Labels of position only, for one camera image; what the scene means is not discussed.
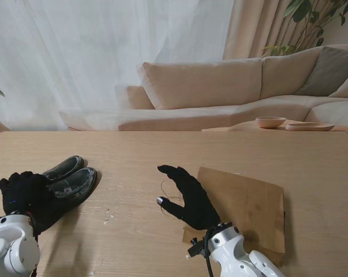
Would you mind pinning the beige sofa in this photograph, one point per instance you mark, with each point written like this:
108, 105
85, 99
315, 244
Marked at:
202, 83

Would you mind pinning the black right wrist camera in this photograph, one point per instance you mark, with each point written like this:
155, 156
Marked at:
198, 248

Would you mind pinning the brown paper bag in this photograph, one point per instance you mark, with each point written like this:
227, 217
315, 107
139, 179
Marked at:
248, 202

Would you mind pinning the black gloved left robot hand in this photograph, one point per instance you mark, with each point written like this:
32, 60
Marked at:
23, 193

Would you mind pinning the white sheer curtain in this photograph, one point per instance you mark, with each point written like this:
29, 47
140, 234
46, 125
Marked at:
90, 57

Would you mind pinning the tall green potted plant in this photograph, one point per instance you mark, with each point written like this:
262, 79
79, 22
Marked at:
306, 17

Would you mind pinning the shallow wooden tray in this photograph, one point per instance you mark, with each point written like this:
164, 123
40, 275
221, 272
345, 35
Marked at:
309, 127

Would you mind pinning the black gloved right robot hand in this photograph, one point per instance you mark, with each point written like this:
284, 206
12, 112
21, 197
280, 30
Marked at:
196, 202

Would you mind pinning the beige sofa cushion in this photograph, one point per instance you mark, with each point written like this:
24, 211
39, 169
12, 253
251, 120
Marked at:
347, 86

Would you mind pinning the beige drape curtain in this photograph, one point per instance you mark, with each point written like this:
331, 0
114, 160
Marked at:
254, 29

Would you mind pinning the low wooden coffee table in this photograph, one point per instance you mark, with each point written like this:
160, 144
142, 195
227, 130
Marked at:
243, 127

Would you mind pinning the black leather loafer shoe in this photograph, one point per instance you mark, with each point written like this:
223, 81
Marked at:
72, 187
68, 166

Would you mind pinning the grey sofa cushion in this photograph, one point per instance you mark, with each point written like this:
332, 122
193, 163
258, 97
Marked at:
329, 72

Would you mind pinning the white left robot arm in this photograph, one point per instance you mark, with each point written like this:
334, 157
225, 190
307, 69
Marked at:
12, 245

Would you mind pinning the round wooden bowl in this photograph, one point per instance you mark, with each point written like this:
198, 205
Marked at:
270, 122

